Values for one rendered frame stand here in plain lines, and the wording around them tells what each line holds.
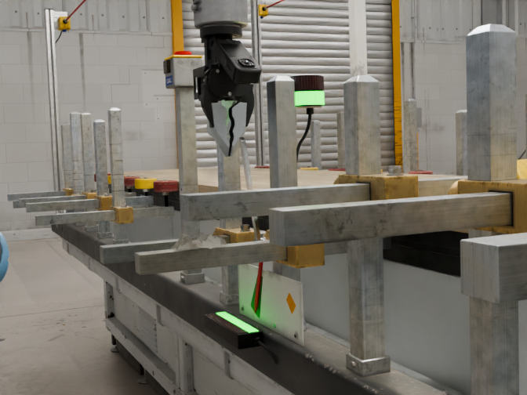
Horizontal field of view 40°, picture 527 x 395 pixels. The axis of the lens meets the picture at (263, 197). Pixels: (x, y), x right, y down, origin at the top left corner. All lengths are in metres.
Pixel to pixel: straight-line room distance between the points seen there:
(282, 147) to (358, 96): 0.26
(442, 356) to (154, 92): 8.10
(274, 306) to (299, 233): 0.63
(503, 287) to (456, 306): 0.79
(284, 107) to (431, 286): 0.38
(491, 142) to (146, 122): 8.42
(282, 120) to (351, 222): 0.58
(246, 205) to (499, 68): 0.32
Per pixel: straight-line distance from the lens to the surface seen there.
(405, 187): 0.91
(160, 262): 1.08
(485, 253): 0.39
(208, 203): 0.83
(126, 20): 9.20
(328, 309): 1.53
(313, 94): 1.20
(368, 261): 0.98
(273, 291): 1.22
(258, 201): 0.85
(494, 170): 0.76
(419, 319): 1.26
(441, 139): 11.07
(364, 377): 1.00
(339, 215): 0.62
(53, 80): 3.70
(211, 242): 1.11
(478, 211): 0.70
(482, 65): 0.77
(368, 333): 1.00
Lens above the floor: 1.02
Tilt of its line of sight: 4 degrees down
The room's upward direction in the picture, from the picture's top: 2 degrees counter-clockwise
